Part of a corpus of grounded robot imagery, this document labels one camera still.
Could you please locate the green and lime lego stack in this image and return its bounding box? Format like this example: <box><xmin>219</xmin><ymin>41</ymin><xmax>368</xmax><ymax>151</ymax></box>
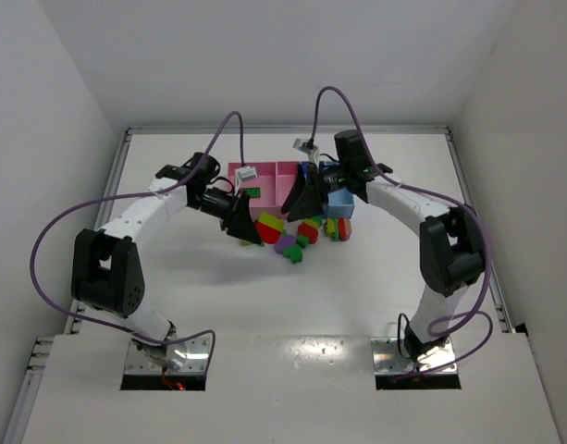
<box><xmin>240</xmin><ymin>240</ymin><xmax>265</xmax><ymax>247</ymax></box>

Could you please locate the large pink bin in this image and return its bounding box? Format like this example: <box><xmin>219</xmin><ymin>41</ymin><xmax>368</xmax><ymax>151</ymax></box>
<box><xmin>241</xmin><ymin>161</ymin><xmax>284</xmax><ymax>219</ymax></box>

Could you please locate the light blue bin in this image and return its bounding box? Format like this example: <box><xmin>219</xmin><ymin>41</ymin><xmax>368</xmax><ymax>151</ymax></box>
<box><xmin>324</xmin><ymin>188</ymin><xmax>355</xmax><ymax>219</ymax></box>

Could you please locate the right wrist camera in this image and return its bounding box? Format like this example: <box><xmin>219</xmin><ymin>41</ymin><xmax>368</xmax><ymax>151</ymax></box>
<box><xmin>292</xmin><ymin>138</ymin><xmax>320</xmax><ymax>165</ymax></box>

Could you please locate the thin green lego brick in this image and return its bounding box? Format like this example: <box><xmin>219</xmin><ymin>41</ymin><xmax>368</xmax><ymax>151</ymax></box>
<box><xmin>244</xmin><ymin>187</ymin><xmax>261</xmax><ymax>198</ymax></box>

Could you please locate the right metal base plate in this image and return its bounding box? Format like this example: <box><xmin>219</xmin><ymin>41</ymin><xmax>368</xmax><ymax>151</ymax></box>
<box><xmin>371</xmin><ymin>337</ymin><xmax>462</xmax><ymax>390</ymax></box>

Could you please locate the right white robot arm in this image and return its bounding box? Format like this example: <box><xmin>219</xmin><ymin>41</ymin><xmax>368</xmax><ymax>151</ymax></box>
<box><xmin>281</xmin><ymin>130</ymin><xmax>487</xmax><ymax>361</ymax></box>

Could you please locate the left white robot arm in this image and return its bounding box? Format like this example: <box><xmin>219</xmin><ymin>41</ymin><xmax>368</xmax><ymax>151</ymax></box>
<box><xmin>71</xmin><ymin>153</ymin><xmax>262</xmax><ymax>370</ymax></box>

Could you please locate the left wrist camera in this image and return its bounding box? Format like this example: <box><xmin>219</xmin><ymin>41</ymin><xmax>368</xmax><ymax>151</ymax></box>
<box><xmin>234</xmin><ymin>166</ymin><xmax>258</xmax><ymax>191</ymax></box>

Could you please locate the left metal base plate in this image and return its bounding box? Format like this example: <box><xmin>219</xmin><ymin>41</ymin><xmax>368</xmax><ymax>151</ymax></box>
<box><xmin>120</xmin><ymin>335</ymin><xmax>214</xmax><ymax>391</ymax></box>

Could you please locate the red lego brick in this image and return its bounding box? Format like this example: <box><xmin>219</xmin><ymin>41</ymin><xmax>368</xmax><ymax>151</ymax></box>
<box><xmin>254</xmin><ymin>220</ymin><xmax>284</xmax><ymax>245</ymax></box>

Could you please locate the red lime purple lego cluster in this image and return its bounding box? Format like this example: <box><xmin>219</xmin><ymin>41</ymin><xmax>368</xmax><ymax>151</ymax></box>
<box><xmin>324</xmin><ymin>217</ymin><xmax>352</xmax><ymax>241</ymax></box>

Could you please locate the red oval lime lego cluster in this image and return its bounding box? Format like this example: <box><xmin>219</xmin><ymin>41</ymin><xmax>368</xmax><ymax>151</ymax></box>
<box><xmin>297</xmin><ymin>216</ymin><xmax>323</xmax><ymax>244</ymax></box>

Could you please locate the purple-blue bin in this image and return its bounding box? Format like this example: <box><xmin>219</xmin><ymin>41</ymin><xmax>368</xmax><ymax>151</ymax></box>
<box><xmin>301</xmin><ymin>161</ymin><xmax>328</xmax><ymax>177</ymax></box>

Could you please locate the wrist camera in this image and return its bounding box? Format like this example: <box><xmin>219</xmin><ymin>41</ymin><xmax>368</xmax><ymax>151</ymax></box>
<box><xmin>292</xmin><ymin>138</ymin><xmax>320</xmax><ymax>165</ymax></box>
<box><xmin>234</xmin><ymin>166</ymin><xmax>258</xmax><ymax>191</ymax></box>

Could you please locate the metal base plate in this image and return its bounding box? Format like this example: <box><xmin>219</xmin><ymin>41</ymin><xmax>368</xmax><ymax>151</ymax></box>
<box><xmin>371</xmin><ymin>337</ymin><xmax>462</xmax><ymax>390</ymax></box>
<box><xmin>120</xmin><ymin>335</ymin><xmax>214</xmax><ymax>391</ymax></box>

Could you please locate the small pink bin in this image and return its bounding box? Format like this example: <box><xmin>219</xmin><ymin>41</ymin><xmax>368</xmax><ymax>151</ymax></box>
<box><xmin>275</xmin><ymin>161</ymin><xmax>301</xmax><ymax>206</ymax></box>

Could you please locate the lime lego brick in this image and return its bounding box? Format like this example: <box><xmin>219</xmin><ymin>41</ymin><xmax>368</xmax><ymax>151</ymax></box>
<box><xmin>258</xmin><ymin>212</ymin><xmax>285</xmax><ymax>231</ymax></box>

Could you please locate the purple oval green lego cluster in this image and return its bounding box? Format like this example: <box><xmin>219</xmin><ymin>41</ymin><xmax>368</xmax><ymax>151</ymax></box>
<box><xmin>274</xmin><ymin>234</ymin><xmax>309</xmax><ymax>265</ymax></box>

